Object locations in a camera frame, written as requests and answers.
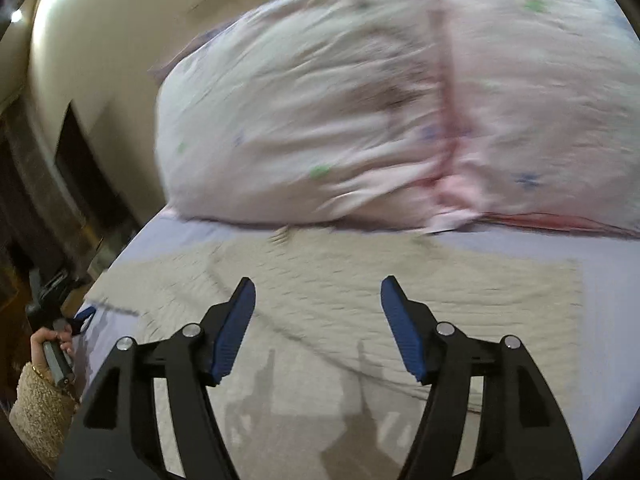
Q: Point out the pink floral pillow right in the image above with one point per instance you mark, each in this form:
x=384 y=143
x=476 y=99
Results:
x=547 y=93

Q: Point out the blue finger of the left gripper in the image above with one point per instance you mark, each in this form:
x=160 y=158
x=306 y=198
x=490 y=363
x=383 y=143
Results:
x=82 y=320

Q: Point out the pink floral pillow left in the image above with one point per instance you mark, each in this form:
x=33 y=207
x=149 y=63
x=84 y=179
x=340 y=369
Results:
x=307 y=111

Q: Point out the pink floral pillow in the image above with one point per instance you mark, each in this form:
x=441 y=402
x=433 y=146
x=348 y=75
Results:
x=307 y=111
x=547 y=93

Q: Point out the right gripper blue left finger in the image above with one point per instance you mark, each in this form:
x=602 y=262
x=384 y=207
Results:
x=147 y=413

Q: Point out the lavender bed sheet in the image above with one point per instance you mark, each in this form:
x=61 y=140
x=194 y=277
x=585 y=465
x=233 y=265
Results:
x=610 y=339

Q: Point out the person's left hand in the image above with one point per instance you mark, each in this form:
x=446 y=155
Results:
x=62 y=338

